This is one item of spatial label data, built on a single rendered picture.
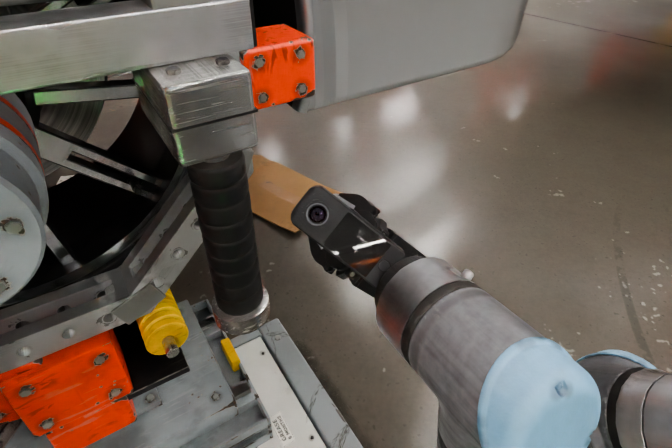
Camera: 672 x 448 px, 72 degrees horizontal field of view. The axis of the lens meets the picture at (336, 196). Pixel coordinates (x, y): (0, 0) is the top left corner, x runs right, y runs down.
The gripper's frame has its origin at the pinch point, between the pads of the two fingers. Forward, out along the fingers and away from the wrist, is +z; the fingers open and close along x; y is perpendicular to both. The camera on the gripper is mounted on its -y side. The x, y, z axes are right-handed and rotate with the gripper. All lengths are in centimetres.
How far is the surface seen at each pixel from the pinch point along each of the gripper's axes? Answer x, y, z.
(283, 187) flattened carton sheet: -12, 57, 110
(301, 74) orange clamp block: 11.2, -11.5, 1.1
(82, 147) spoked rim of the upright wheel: -11.1, -23.7, 10.4
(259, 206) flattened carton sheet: -22, 50, 103
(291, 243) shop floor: -23, 55, 79
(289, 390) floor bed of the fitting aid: -40, 42, 24
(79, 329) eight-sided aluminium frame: -28.0, -13.6, 2.4
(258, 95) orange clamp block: 6.3, -14.1, 0.8
